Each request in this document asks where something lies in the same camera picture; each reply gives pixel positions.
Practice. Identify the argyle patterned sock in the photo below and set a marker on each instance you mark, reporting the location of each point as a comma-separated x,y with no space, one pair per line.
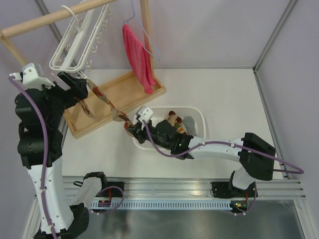
117,115
85,109

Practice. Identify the grey sock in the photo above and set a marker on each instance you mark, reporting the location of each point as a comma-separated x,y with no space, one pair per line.
189,124

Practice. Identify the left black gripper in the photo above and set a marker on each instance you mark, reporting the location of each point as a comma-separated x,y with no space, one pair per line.
78,90

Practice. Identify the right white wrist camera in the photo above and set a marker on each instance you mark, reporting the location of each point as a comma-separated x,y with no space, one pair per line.
144,115

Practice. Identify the white cable duct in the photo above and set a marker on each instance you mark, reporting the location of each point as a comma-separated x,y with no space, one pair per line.
175,205

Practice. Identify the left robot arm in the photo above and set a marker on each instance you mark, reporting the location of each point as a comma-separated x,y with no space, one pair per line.
40,148

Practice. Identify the wooden clothes rack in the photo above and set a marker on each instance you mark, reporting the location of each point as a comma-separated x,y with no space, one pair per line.
124,92

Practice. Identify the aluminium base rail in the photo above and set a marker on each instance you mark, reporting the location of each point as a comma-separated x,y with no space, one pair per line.
178,188

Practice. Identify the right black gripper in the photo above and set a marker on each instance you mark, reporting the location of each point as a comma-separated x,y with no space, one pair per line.
138,133

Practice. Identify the white perforated plastic basket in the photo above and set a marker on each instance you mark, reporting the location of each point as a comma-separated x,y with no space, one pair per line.
161,113

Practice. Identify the pink towel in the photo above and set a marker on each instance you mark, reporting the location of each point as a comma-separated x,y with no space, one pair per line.
138,59

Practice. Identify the white clip sock hanger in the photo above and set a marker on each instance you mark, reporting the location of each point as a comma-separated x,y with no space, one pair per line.
80,40

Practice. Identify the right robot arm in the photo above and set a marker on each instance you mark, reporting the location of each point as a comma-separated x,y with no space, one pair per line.
253,153

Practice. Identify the beige striped sock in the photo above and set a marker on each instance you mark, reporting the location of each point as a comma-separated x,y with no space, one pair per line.
178,126
172,116

